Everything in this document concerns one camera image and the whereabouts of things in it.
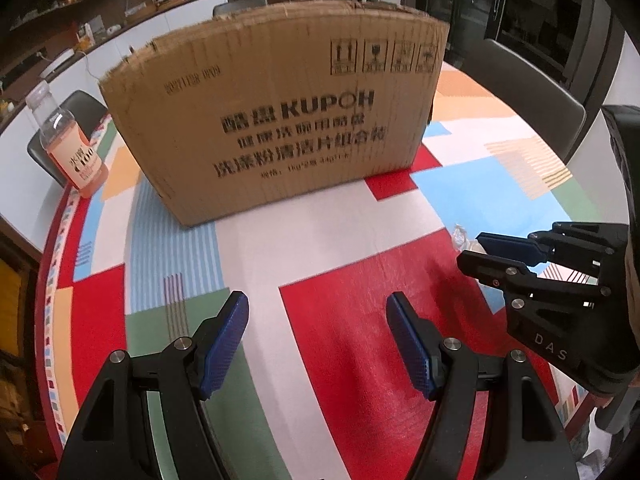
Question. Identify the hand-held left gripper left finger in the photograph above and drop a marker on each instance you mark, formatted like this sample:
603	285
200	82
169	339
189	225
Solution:
225	345

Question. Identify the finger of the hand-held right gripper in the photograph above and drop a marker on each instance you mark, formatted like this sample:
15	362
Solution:
495	267
505	245

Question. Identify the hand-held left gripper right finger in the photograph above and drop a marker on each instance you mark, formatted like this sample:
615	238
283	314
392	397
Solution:
412	350

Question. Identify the brown cardboard box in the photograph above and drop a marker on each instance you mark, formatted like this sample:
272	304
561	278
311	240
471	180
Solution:
275	110

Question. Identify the clear plastic wrapper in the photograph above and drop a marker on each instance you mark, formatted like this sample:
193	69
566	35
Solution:
462	237

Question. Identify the colourful patchwork tablecloth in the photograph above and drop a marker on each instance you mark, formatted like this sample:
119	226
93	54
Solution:
325	270

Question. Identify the dark grey chair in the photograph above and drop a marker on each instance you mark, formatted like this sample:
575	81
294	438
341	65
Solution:
240	5
87	110
520	90

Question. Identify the yellow storage crate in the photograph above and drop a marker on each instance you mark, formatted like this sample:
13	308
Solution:
9	305

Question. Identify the black glass cabinet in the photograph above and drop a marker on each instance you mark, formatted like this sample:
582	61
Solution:
525	10

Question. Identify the orange drink bottle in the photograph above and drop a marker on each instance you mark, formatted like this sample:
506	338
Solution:
70	155

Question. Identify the white round tray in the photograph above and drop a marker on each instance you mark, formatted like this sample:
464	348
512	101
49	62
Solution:
57	62

